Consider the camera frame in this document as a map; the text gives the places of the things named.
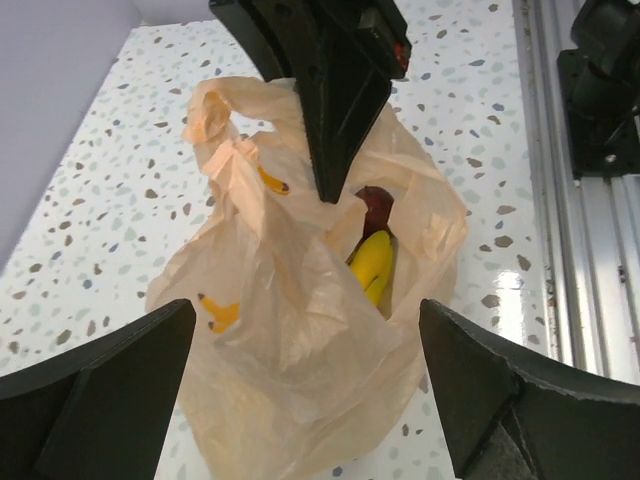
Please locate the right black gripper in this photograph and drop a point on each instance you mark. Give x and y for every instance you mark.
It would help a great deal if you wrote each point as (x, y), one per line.
(341, 55)

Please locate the orange plastic bag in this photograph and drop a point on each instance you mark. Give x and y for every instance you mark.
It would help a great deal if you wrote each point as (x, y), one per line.
(292, 369)

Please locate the aluminium rail frame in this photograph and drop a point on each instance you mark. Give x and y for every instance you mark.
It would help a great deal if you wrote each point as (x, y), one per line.
(589, 227)

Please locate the fake banana bunch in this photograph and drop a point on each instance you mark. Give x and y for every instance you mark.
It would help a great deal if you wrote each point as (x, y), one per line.
(372, 263)

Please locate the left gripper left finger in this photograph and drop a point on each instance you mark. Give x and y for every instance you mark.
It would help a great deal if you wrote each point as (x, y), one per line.
(100, 410)

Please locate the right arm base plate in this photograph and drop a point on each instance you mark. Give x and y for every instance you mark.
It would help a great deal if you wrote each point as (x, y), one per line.
(599, 82)

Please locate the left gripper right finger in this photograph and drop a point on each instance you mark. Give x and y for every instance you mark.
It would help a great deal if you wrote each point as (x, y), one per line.
(508, 412)

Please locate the fake dark passion fruit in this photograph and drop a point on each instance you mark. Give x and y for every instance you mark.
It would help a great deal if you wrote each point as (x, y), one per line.
(379, 204)

